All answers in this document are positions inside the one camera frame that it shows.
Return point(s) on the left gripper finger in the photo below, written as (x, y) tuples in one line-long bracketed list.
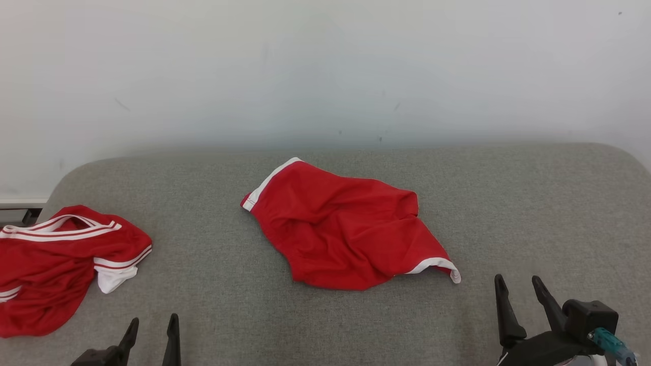
[(173, 351), (128, 345)]

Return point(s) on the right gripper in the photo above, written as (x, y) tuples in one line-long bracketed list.
[(544, 351)]

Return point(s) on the red shirt with white sleeves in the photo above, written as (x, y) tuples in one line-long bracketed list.
[(46, 274)]

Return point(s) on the red Bulls shorts white stripe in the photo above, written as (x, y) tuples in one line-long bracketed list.
[(346, 234)]

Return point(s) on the teal right camera connector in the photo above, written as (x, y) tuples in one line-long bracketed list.
[(608, 343)]

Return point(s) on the white wall baseboard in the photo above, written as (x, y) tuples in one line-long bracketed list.
[(20, 201)]

